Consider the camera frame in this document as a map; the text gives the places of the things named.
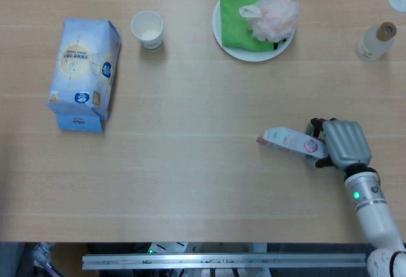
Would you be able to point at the aluminium profile rail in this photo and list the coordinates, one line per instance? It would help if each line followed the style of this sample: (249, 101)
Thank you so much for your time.
(222, 261)

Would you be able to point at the white paper cup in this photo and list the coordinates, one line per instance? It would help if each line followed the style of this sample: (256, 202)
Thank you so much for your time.
(147, 29)

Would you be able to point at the pink white toothpaste box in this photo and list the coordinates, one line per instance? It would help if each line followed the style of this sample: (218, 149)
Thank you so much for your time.
(292, 140)

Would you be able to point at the glass bottle with wooden cap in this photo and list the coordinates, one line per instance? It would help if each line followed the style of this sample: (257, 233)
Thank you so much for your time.
(372, 42)

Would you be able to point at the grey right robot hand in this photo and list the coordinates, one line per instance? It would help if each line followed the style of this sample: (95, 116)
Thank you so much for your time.
(347, 144)

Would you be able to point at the white round plate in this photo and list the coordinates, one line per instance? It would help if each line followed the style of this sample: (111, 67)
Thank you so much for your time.
(250, 53)

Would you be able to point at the pink mesh bath pouf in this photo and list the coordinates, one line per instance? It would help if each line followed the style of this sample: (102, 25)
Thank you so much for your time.
(276, 14)

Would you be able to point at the blue tissue paper pack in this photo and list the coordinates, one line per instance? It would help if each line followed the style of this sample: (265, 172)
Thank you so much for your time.
(83, 68)

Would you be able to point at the green microfibre cloth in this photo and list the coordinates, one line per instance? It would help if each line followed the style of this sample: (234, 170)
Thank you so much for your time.
(233, 20)

